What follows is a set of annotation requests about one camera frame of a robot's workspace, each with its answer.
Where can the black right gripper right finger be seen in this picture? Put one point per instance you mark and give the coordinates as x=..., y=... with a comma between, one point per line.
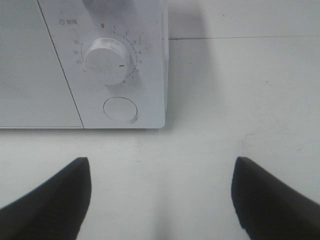
x=269, y=209

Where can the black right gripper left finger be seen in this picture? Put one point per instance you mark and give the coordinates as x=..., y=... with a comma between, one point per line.
x=55, y=210

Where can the white microwave oven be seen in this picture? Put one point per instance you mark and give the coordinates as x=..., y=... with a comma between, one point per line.
x=83, y=64

